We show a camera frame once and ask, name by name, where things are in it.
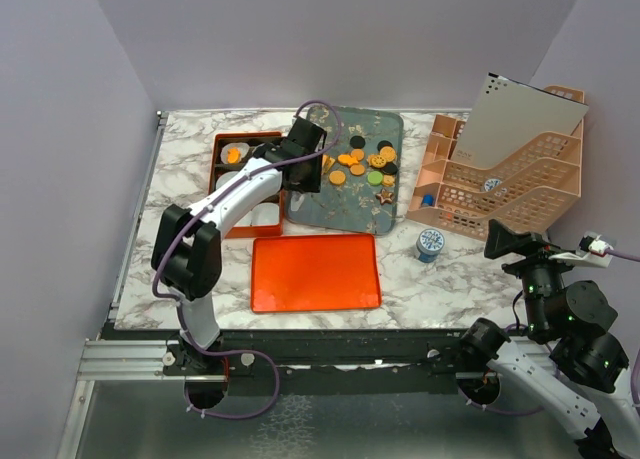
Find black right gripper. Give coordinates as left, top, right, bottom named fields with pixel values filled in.
left=484, top=216, right=586, bottom=335

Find orange round dotted cookie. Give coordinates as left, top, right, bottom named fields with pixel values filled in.
left=328, top=170, right=346, bottom=186

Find orange fish cookie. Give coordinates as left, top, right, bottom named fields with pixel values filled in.
left=226, top=148, right=243, bottom=164
left=337, top=154, right=359, bottom=167

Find metal grey-handled tongs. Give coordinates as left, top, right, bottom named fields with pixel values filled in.
left=288, top=192, right=305, bottom=216

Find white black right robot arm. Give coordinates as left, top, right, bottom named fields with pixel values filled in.
left=459, top=219, right=639, bottom=458

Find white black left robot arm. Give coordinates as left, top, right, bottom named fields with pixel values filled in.
left=151, top=117, right=327, bottom=374

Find black sandwich cookie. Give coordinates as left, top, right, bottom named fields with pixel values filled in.
left=381, top=162, right=398, bottom=176
left=377, top=140, right=392, bottom=151
left=349, top=135, right=366, bottom=149

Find blue white round jar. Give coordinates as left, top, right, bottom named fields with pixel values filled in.
left=483, top=178, right=502, bottom=192

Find orange oval cookie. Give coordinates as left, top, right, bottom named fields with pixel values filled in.
left=349, top=164, right=366, bottom=176

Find white paper cup liner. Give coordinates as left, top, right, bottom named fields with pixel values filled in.
left=220, top=142, right=251, bottom=165
left=235, top=211, right=253, bottom=227
left=214, top=171, right=238, bottom=191
left=251, top=203, right=280, bottom=227

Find peach plastic desk organizer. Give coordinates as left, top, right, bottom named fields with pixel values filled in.
left=406, top=114, right=584, bottom=240

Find blue round slime jar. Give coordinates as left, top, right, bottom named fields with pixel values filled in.
left=415, top=228, right=445, bottom=263

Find yellow lotus slice cookie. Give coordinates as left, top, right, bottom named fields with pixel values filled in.
left=368, top=154, right=387, bottom=169

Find orange cookie tin box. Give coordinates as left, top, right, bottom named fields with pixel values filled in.
left=208, top=131, right=284, bottom=239

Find green macaron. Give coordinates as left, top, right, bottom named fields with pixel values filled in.
left=367, top=171, right=384, bottom=186

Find blue capped bottle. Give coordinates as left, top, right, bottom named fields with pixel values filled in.
left=421, top=194, right=435, bottom=207

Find blue floral serving tray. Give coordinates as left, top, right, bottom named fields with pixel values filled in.
left=286, top=105, right=404, bottom=235

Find tan round dotted cookie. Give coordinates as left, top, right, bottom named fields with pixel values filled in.
left=379, top=146, right=397, bottom=162

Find tan swirl cookie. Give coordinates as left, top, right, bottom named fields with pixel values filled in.
left=381, top=175, right=395, bottom=187

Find brown star cookie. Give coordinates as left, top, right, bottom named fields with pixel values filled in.
left=375, top=189, right=394, bottom=205

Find grey notebook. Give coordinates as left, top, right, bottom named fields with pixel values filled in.
left=450, top=73, right=588, bottom=169

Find orange tin lid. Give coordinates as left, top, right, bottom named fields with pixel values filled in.
left=250, top=233, right=382, bottom=313

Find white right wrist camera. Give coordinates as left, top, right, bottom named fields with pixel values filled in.
left=549, top=231, right=616, bottom=269

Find black metal base rail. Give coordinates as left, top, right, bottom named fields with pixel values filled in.
left=79, top=327, right=490, bottom=396

